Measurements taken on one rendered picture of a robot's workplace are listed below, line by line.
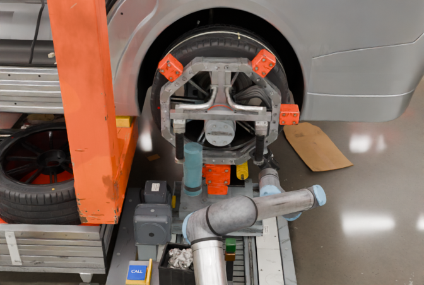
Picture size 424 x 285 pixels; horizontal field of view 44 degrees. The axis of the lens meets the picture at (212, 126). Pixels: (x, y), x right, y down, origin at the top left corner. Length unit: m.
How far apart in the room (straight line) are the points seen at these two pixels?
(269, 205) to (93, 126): 0.72
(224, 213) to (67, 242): 0.97
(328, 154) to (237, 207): 1.93
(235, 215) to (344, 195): 1.63
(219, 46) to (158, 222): 0.87
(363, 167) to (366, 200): 0.35
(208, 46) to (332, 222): 1.38
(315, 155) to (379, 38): 1.40
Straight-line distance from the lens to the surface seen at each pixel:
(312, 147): 3.76
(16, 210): 2.71
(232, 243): 2.05
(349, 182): 3.52
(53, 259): 2.69
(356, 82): 2.56
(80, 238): 2.56
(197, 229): 1.91
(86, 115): 2.03
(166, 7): 2.35
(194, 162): 2.39
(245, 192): 2.96
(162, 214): 2.54
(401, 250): 3.14
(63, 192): 2.59
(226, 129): 2.27
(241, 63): 2.28
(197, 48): 2.34
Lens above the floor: 2.11
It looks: 33 degrees down
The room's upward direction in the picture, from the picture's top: 1 degrees clockwise
